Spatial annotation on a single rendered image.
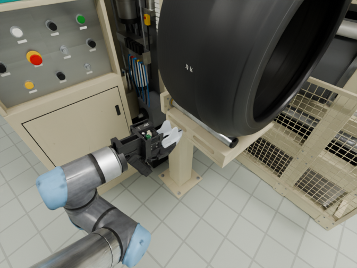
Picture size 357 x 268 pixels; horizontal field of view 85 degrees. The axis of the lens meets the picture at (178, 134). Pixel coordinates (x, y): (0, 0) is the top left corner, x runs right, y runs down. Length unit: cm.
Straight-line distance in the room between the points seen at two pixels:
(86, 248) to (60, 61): 85
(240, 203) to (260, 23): 138
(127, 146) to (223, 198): 126
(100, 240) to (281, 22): 51
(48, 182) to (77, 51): 75
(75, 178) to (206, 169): 141
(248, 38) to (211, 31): 7
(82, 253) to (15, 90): 83
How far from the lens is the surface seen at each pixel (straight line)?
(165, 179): 166
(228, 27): 42
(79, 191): 45
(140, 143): 47
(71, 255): 38
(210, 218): 154
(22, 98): 111
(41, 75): 108
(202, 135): 79
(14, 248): 182
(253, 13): 42
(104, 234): 42
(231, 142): 71
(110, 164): 44
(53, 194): 44
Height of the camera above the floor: 143
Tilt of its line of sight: 46 degrees down
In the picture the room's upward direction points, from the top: straight up
